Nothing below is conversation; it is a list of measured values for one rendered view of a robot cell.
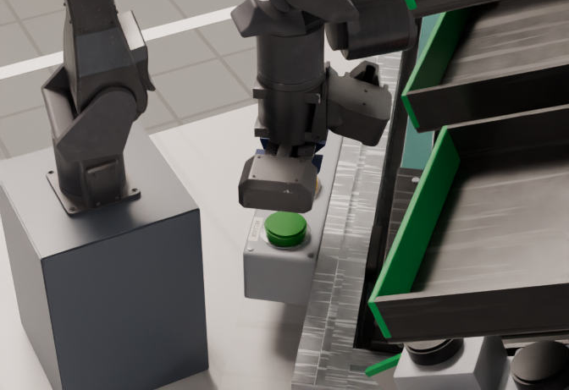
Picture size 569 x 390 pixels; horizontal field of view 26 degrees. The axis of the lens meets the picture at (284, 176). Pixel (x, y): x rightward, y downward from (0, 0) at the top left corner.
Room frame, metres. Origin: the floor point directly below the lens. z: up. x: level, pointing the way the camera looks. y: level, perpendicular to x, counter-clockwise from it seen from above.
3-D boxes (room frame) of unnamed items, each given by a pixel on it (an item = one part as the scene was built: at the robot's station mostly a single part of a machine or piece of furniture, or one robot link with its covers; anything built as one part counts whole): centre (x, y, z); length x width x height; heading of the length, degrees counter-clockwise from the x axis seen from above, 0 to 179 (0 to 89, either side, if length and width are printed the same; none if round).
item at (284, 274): (0.94, -0.01, 0.93); 0.21 x 0.07 x 0.06; 171
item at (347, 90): (0.87, -0.06, 1.11); 0.07 x 0.07 x 0.06; 83
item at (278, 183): (0.87, -0.01, 1.11); 0.19 x 0.06 x 0.08; 171
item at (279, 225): (0.87, 0.00, 0.96); 0.04 x 0.04 x 0.02
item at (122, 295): (0.82, 0.16, 0.96); 0.14 x 0.14 x 0.20; 27
